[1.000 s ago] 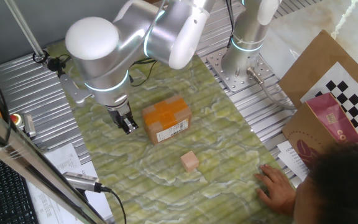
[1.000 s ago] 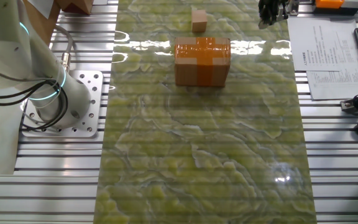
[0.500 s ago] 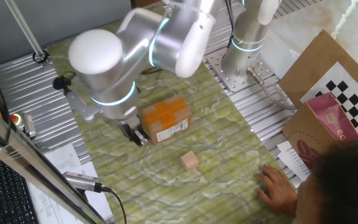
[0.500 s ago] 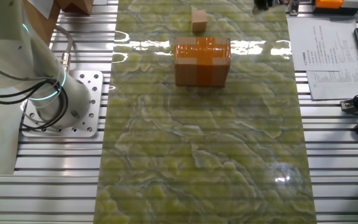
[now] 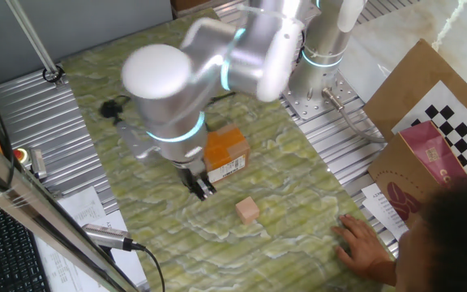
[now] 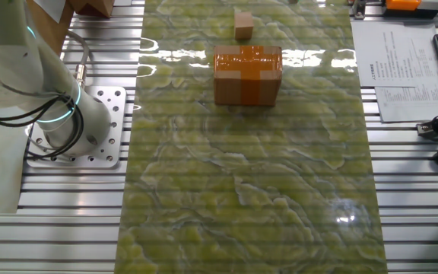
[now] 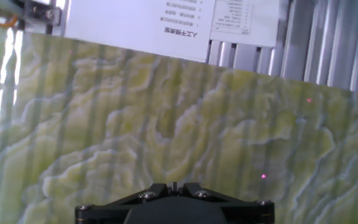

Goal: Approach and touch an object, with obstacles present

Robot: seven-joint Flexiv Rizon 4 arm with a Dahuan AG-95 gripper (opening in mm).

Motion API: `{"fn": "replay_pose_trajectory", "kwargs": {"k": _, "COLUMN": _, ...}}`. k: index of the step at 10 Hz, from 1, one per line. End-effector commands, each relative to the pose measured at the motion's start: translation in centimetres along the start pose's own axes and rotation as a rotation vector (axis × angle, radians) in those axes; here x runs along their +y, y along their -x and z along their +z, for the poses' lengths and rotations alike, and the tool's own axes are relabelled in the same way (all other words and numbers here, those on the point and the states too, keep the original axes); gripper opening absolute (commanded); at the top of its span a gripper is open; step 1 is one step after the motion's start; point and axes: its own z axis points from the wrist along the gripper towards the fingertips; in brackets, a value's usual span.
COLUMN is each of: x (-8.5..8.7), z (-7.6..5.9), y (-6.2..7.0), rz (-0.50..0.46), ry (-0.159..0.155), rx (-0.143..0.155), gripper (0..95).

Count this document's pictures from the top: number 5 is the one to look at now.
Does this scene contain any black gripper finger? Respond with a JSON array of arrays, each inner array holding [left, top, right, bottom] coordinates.
[[191, 182, 207, 202], [199, 178, 217, 199]]

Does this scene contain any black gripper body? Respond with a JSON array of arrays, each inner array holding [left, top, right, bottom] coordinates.
[[174, 158, 209, 188]]

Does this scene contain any person's bare forearm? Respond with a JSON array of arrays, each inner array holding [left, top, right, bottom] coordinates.
[[374, 259, 400, 287]]

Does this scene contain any person's bare hand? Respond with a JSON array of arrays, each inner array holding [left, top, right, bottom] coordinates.
[[332, 213, 392, 280]]

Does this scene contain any cardboard box with orange tape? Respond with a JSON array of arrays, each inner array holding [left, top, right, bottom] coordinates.
[[203, 123, 251, 184]]

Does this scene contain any small wooden cube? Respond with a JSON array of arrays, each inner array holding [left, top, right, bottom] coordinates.
[[235, 195, 261, 225]]

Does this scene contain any green marble pattern mat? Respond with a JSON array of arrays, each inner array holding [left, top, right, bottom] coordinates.
[[61, 7, 399, 292]]

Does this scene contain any silver ribbed metal block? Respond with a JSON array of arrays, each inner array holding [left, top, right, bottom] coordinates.
[[29, 148, 48, 180]]

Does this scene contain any brown cardboard box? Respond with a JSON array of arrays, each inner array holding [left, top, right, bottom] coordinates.
[[170, 0, 218, 19]]

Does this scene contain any red emergency stop button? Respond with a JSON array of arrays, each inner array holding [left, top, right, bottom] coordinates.
[[12, 148, 32, 166]]

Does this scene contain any black computer keyboard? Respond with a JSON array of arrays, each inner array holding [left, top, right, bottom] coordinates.
[[0, 194, 52, 292]]

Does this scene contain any pink Costa box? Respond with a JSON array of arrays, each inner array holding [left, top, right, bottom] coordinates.
[[366, 120, 467, 228]]

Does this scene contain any thin metal pole with clamp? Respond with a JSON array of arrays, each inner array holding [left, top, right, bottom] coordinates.
[[5, 0, 66, 88]]

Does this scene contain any large brown cardboard sheet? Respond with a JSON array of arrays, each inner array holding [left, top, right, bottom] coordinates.
[[362, 38, 467, 143]]

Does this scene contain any person's dark haired head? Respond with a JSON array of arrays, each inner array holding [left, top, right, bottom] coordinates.
[[395, 176, 467, 292]]

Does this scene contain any white marble pattern sheet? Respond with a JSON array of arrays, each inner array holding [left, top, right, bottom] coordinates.
[[338, 0, 467, 109]]

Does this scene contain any checkerboard calibration sheet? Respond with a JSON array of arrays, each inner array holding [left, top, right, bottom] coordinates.
[[391, 79, 467, 180]]

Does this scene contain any wrist camera with silver bracket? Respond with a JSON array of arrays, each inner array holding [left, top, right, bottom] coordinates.
[[99, 96, 162, 160]]

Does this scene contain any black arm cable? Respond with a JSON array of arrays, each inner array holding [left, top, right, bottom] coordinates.
[[208, 91, 237, 103]]

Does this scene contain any black camera cable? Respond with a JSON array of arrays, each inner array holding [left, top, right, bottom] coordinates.
[[131, 242, 166, 292]]

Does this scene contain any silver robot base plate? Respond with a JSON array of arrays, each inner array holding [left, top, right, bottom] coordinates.
[[280, 71, 360, 122]]

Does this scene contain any grey braided base cable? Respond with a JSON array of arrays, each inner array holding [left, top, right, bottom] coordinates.
[[321, 87, 387, 144]]

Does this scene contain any aluminium frame bar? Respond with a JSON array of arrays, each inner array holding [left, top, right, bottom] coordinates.
[[0, 121, 139, 292]]

